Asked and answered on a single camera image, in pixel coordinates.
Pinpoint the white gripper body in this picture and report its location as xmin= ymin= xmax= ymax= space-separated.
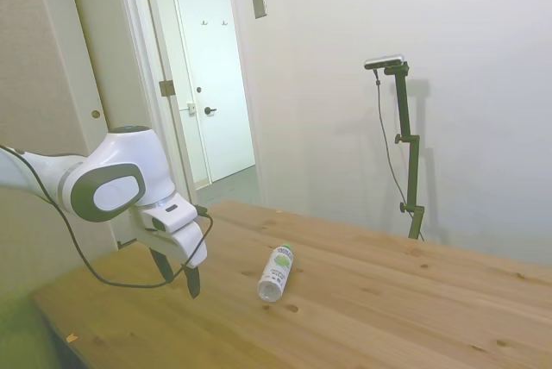
xmin=129 ymin=194 xmax=209 ymax=269

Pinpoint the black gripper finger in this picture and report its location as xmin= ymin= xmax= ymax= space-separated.
xmin=180 ymin=263 xmax=203 ymax=300
xmin=149 ymin=247 xmax=175 ymax=281

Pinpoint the clear water bottle green label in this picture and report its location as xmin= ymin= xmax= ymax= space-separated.
xmin=256 ymin=241 xmax=296 ymax=303

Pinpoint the white door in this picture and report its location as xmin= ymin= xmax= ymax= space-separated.
xmin=169 ymin=0 xmax=256 ymax=185

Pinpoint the beige open door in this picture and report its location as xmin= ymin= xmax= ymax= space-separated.
xmin=63 ymin=0 xmax=193 ymax=253

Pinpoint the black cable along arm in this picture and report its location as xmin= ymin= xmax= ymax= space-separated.
xmin=0 ymin=143 xmax=215 ymax=290

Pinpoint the black jointed camera stand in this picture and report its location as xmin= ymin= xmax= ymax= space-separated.
xmin=382 ymin=62 xmax=426 ymax=241

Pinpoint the grey camera on stand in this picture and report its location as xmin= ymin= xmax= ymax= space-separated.
xmin=363 ymin=53 xmax=407 ymax=72

